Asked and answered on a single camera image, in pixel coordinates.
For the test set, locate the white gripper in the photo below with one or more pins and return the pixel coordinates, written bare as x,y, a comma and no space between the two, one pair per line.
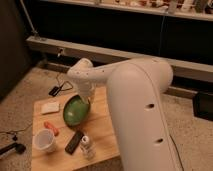
86,91

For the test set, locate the green ceramic bowl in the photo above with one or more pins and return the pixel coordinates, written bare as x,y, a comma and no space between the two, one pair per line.
75,111

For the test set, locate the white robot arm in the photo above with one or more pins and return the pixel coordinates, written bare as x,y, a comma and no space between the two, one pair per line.
134,89

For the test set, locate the wooden table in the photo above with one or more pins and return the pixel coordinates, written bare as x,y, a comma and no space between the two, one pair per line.
97,126

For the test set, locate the black power adapter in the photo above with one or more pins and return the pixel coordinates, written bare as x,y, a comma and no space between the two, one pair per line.
55,90

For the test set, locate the orange carrot toy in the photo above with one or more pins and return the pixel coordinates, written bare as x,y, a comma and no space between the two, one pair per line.
50,126

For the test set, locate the small clear bottle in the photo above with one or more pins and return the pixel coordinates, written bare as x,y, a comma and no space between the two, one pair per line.
86,146

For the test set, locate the black remote control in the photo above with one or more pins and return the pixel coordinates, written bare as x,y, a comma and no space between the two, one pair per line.
74,142

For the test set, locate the long grey baseboard rail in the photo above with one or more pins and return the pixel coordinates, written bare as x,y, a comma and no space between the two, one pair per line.
185,69

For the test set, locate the black handle tool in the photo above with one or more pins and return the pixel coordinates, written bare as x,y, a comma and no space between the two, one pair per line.
18,147

